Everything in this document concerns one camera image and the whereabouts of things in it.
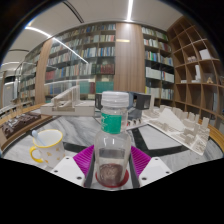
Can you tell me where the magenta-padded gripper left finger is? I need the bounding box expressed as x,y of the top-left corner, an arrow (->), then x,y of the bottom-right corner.
49,144 -> 97,189

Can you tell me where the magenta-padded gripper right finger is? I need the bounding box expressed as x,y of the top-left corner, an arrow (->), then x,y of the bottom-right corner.
128,145 -> 174,189

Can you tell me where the clear plastic bottle green label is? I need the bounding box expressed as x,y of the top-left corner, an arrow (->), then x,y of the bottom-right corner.
93,90 -> 132,188

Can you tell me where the flat round red coaster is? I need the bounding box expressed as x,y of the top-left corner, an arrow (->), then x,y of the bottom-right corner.
94,168 -> 131,190

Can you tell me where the white spoon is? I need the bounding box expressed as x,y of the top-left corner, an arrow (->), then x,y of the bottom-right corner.
31,129 -> 46,148

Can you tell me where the white city block model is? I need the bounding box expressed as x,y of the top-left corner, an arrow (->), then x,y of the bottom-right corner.
143,104 -> 212,157

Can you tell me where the white box building model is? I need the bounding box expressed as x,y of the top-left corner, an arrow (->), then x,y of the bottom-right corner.
39,84 -> 98,117

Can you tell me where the brown building model on board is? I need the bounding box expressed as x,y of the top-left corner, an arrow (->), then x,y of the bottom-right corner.
0,111 -> 54,150

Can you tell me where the dark grey building model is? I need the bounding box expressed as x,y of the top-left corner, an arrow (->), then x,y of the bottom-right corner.
94,91 -> 153,130

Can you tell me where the curved wooden bench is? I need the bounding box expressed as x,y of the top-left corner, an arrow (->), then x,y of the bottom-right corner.
0,103 -> 43,118
207,122 -> 224,153

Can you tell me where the glass-fronted bookshelf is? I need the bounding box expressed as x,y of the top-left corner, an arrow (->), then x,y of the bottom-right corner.
18,61 -> 38,105

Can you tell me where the wooden cubby shelf unit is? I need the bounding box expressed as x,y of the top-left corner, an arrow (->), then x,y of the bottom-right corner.
166,14 -> 224,132

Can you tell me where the narrow bookshelf full of books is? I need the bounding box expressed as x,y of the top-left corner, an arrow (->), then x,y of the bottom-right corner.
141,25 -> 176,102

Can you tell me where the wide bookshelf full of books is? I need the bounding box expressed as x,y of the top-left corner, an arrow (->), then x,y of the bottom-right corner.
43,22 -> 117,98

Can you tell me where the white mug yellow handle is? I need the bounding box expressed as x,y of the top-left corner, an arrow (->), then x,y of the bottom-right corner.
29,128 -> 66,169

